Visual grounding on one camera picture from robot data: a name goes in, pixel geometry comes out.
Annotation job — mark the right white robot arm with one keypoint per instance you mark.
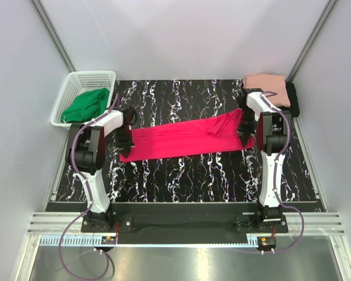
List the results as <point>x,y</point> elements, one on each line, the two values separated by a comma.
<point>271,128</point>

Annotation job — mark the folded black t-shirt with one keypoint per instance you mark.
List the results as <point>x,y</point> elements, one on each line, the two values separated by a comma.
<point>292,96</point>

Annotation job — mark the white plastic basket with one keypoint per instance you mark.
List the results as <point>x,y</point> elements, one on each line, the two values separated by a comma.
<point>77,83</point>

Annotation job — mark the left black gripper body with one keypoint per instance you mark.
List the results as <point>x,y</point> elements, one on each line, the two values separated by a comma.
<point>124,137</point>

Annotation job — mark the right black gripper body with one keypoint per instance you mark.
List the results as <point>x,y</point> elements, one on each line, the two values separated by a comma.
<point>247,124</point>

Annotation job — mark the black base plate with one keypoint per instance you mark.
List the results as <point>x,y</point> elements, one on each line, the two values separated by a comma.
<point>185,223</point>

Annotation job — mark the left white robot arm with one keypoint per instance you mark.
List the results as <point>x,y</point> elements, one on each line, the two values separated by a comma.
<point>86,154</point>

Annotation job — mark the red t-shirt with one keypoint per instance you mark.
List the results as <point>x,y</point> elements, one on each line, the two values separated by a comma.
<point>187,138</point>

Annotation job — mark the folded pink t-shirt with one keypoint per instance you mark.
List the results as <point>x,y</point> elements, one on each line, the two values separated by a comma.
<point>269,82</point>

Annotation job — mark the green t-shirt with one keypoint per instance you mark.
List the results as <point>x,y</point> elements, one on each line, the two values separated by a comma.
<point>86,106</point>

